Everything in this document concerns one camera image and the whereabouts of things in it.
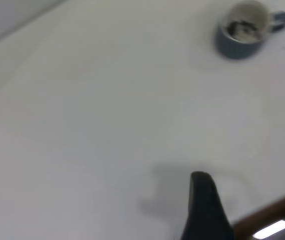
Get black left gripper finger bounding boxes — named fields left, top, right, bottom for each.
left=181, top=171, right=235, bottom=240

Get grey-blue mug with white interior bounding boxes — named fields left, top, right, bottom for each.
left=214, top=0, right=285, bottom=61

